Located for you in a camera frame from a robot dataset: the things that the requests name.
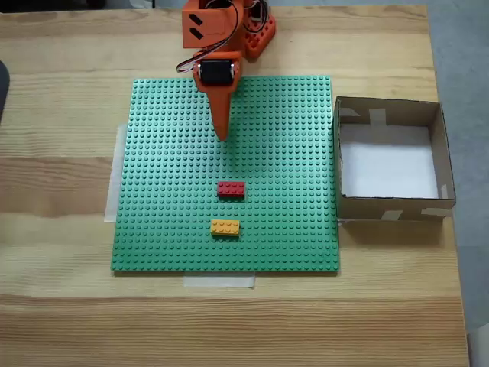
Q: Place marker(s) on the long masking tape strip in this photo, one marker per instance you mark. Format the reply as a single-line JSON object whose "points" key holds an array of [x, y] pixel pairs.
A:
{"points": [[112, 183]]}

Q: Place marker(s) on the green lego baseplate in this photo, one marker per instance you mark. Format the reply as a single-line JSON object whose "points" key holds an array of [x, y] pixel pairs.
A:
{"points": [[172, 172]]}

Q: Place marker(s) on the black rounded object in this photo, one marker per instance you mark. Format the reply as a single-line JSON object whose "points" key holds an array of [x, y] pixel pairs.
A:
{"points": [[3, 88]]}

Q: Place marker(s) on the cardboard box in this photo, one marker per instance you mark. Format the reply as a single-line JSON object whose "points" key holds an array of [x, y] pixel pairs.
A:
{"points": [[359, 210]]}

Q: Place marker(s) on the short masking tape strip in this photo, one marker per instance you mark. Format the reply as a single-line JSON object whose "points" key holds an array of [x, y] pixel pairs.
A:
{"points": [[217, 281]]}

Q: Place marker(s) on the yellow lego brick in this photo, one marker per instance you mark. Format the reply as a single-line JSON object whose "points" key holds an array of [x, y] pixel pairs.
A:
{"points": [[225, 228]]}

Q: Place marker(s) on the red lego brick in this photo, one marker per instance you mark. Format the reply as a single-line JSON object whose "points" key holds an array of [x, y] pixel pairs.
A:
{"points": [[231, 188]]}

